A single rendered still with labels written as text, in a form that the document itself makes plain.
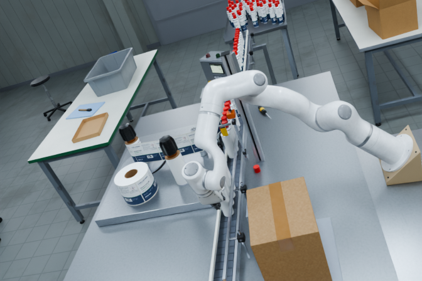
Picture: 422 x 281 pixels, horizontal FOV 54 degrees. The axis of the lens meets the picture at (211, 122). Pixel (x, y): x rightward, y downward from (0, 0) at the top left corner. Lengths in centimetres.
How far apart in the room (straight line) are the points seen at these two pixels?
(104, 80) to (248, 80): 263
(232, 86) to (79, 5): 654
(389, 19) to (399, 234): 200
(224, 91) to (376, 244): 85
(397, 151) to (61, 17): 708
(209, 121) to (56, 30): 694
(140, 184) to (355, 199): 108
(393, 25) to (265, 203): 220
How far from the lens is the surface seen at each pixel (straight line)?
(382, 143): 194
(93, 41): 821
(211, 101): 166
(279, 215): 156
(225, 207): 194
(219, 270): 180
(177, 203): 219
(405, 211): 191
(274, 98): 177
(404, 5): 347
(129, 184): 224
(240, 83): 167
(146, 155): 252
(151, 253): 209
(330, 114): 178
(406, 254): 177
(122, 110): 369
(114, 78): 408
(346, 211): 193
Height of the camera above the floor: 220
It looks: 29 degrees down
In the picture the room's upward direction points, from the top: 21 degrees counter-clockwise
